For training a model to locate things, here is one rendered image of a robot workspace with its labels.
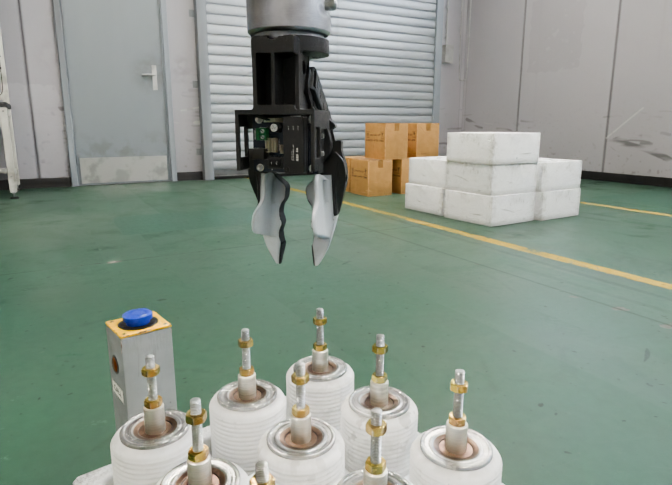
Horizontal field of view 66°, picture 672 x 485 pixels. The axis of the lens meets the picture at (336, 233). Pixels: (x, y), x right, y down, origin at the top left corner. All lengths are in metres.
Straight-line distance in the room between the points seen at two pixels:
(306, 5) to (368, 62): 6.18
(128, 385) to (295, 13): 0.53
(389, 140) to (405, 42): 2.82
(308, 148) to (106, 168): 5.23
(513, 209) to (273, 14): 2.90
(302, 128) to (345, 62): 6.04
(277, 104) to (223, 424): 0.39
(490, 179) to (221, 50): 3.59
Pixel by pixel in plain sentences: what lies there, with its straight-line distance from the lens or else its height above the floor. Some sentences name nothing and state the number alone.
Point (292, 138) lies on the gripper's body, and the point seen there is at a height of 0.58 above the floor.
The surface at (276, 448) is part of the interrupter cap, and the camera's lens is 0.59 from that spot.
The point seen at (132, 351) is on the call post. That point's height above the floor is 0.29.
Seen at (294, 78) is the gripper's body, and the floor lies 0.63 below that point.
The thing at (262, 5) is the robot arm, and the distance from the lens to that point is 0.48.
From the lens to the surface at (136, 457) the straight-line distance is 0.63.
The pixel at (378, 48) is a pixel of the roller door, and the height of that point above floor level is 1.50.
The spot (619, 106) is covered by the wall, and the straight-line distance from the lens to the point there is 6.15.
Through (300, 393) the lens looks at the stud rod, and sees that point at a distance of 0.58.
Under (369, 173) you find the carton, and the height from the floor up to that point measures 0.19.
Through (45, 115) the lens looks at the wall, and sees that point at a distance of 5.63.
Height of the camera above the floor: 0.59
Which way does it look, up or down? 12 degrees down
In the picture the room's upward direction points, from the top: straight up
